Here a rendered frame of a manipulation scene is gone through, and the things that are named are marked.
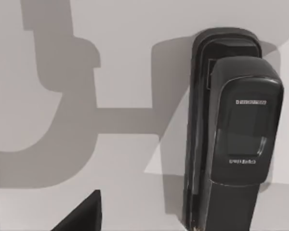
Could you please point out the black stapler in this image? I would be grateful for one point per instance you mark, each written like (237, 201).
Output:
(233, 134)

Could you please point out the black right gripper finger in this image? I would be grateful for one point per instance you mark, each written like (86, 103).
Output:
(86, 214)

